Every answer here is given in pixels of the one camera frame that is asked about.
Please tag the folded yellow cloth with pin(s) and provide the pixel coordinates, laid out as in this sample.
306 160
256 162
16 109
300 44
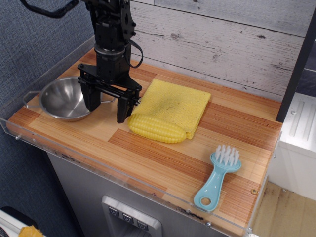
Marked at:
180 105

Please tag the stainless steel two-handled bowl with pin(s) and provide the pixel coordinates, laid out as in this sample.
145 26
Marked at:
61 99

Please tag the light blue dish brush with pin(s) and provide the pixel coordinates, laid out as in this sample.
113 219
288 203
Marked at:
225 160

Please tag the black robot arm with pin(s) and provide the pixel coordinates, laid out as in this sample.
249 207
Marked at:
113 29

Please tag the silver dispenser button panel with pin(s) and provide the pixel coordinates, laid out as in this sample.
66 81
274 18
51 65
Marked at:
126 221

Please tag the yellow and black object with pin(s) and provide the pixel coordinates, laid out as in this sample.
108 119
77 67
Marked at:
24 232

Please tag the yellow plastic corn cob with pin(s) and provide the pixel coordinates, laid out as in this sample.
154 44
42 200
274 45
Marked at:
156 129

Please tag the grey cabinet under table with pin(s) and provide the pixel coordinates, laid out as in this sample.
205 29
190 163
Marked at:
84 190

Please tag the right black vertical post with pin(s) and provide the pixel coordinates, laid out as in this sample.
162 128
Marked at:
298 69

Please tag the white toy sink unit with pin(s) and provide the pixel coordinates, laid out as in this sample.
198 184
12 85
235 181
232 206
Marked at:
293 165

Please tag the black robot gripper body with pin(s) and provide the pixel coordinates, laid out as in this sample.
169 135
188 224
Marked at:
112 72

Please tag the clear acrylic table guard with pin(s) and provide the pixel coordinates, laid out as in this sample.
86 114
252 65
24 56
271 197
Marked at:
175 171

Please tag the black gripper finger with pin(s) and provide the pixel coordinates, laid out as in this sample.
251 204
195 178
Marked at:
91 95
125 106

